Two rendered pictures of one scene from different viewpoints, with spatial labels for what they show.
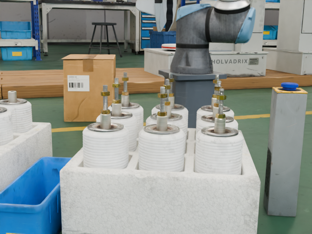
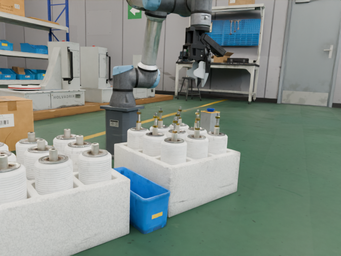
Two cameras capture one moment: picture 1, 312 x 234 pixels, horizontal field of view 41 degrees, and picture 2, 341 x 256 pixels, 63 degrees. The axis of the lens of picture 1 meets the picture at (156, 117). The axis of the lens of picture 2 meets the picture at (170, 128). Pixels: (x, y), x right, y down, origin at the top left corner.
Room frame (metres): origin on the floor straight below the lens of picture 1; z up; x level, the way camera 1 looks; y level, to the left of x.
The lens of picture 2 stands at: (0.17, 0.83, 0.49)
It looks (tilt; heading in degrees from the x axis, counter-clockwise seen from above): 11 degrees down; 314
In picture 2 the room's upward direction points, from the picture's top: 3 degrees clockwise
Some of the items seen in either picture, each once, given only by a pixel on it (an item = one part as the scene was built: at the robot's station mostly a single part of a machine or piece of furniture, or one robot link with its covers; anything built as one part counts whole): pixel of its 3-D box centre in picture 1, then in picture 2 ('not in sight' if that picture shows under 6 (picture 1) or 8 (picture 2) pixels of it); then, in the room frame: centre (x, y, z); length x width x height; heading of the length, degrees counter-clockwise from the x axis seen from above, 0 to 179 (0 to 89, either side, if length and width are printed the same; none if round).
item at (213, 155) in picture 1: (217, 174); (214, 154); (0.82, -0.13, 0.16); 0.10 x 0.10 x 0.18
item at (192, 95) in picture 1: (190, 113); (122, 131); (1.48, -0.12, 0.15); 0.19 x 0.19 x 0.30; 20
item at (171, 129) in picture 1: (161, 129); (196, 137); (0.84, -0.01, 0.25); 0.08 x 0.08 x 0.01
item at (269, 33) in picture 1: (257, 32); (37, 74); (6.54, -1.54, 0.36); 0.50 x 0.38 x 0.21; 18
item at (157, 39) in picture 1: (169, 45); not in sight; (5.69, -0.16, 0.19); 0.50 x 0.41 x 0.37; 24
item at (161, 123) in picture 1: (161, 123); (197, 133); (0.84, -0.01, 0.26); 0.02 x 0.02 x 0.03
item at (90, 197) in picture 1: (165, 182); (175, 167); (0.95, -0.02, 0.09); 0.39 x 0.39 x 0.18; 84
